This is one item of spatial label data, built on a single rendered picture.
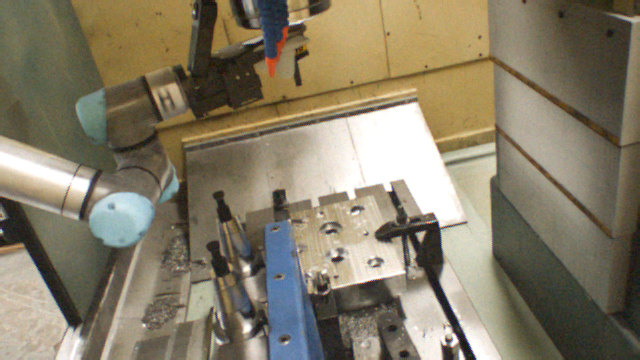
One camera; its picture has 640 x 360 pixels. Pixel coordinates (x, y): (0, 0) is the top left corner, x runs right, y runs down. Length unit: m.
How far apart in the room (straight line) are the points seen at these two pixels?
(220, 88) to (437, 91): 1.34
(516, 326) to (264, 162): 1.02
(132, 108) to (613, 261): 0.80
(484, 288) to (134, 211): 1.04
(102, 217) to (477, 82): 1.65
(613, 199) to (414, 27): 1.23
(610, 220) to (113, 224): 0.74
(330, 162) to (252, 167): 0.28
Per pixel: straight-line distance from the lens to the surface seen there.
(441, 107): 2.14
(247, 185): 1.91
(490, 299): 1.50
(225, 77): 0.85
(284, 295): 0.65
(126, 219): 0.75
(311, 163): 1.92
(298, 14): 0.82
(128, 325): 1.65
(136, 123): 0.85
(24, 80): 1.51
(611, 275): 1.03
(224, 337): 0.63
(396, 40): 2.00
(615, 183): 0.92
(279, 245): 0.73
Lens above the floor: 1.64
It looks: 29 degrees down
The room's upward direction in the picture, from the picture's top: 12 degrees counter-clockwise
